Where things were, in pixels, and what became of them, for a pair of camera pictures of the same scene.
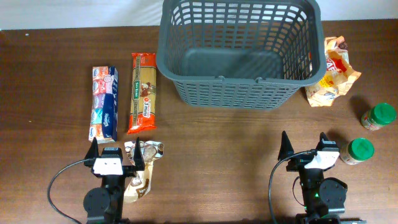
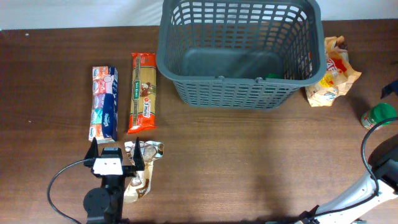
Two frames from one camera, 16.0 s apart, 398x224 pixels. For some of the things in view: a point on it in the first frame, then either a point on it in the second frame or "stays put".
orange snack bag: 339,74 stays put
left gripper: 139,163 stays put
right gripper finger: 286,148 to 389,88
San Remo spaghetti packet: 143,92 stays put
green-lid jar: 380,114 stays put
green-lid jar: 357,150 to 272,76
